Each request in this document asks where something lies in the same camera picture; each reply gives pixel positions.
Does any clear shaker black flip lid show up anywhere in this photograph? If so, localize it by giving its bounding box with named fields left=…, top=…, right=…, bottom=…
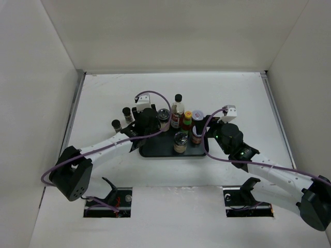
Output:
left=173, top=132, right=188, bottom=153

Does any chili sauce bottle green label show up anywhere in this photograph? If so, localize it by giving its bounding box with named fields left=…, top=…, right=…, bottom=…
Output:
left=180, top=111, right=192, bottom=134

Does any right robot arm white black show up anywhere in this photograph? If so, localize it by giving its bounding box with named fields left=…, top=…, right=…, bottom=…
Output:
left=194, top=115, right=330, bottom=231

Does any small spice jar black lid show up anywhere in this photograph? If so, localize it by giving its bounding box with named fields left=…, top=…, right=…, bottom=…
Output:
left=122, top=107, right=133, bottom=124

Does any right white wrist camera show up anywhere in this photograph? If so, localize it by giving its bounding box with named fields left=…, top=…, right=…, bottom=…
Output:
left=217, top=105, right=237, bottom=123

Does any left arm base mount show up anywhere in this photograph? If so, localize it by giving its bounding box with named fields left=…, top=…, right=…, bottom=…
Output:
left=81, top=177, right=133, bottom=218

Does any black rectangular tray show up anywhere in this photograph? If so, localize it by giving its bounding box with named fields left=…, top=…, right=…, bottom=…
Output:
left=139, top=126, right=206, bottom=158

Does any large grinder black top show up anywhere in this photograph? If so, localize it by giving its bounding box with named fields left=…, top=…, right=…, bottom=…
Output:
left=158, top=108, right=170, bottom=132

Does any sauce jar white lid front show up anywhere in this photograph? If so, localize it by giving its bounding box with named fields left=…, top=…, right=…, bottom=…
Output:
left=191, top=126, right=203, bottom=145

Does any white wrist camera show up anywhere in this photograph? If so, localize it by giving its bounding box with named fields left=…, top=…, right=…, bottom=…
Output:
left=217, top=105, right=237, bottom=123
left=135, top=93, right=152, bottom=113

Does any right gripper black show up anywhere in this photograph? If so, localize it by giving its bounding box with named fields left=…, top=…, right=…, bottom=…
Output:
left=194, top=115, right=231, bottom=155

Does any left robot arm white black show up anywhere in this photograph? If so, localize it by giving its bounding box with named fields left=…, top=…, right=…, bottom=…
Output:
left=49, top=104, right=160, bottom=206

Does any soy sauce bottle red label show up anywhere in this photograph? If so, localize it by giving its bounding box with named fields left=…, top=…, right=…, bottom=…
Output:
left=171, top=94, right=185, bottom=129

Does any small spice jar front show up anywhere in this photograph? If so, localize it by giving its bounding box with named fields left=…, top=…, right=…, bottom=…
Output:
left=111, top=119, right=122, bottom=133

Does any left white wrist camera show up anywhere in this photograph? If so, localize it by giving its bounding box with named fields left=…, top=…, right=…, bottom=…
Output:
left=135, top=93, right=152, bottom=113

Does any sauce jar white lid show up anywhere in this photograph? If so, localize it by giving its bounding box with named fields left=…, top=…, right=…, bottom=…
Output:
left=192, top=110, right=204, bottom=122
left=191, top=126, right=203, bottom=145

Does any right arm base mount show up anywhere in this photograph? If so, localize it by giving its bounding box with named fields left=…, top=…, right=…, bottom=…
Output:
left=223, top=177, right=274, bottom=218

